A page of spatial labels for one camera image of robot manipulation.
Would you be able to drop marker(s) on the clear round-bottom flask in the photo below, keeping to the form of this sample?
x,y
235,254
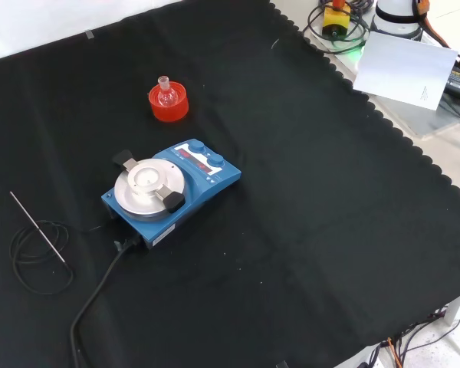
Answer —
x,y
166,96

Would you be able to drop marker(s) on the blue-base heater with steel plate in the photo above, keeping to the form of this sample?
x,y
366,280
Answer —
x,y
218,179

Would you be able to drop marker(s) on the black bench cloth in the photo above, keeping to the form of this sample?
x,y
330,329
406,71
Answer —
x,y
291,191

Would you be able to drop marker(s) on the grey tape piece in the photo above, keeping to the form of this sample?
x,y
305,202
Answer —
x,y
89,34
281,364

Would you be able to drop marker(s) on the thin metal probe rod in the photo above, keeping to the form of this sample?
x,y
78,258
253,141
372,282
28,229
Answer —
x,y
38,228

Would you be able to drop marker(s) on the yellow stop button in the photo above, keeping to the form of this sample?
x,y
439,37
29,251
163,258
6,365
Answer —
x,y
335,17

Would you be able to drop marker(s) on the pale board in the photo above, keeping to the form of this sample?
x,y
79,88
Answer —
x,y
402,69

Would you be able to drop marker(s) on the white table leg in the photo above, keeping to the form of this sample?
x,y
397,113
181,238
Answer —
x,y
458,308

